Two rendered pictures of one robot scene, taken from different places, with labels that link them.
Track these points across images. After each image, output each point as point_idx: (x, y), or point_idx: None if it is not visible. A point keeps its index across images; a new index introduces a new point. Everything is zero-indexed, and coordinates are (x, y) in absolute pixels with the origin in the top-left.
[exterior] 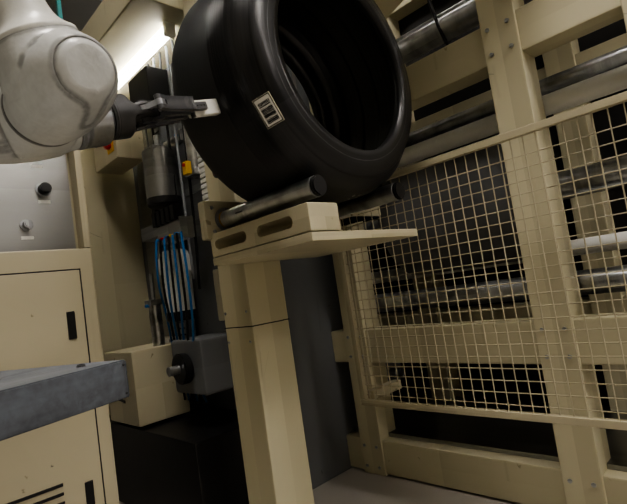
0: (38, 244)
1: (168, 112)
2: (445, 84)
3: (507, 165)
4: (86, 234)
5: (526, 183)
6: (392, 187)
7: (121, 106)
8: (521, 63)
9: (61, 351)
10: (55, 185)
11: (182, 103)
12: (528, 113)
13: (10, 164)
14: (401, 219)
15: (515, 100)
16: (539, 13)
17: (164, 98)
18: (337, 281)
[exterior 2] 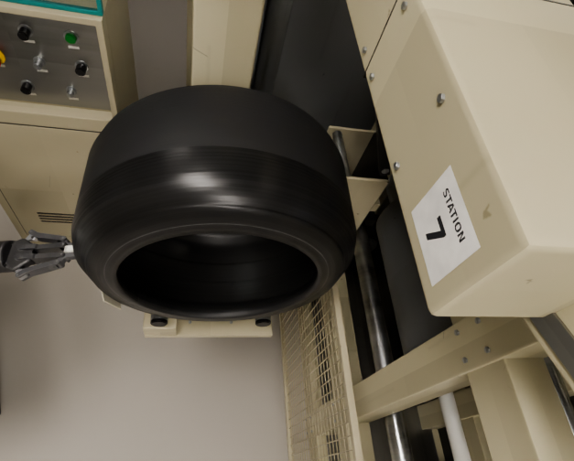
0: (82, 103)
1: (42, 262)
2: None
3: (392, 365)
4: (114, 113)
5: (385, 385)
6: (255, 321)
7: None
8: (452, 375)
9: None
10: (92, 64)
11: (46, 270)
12: (420, 386)
13: (50, 43)
14: (384, 239)
15: (427, 369)
16: (499, 398)
17: (25, 274)
18: None
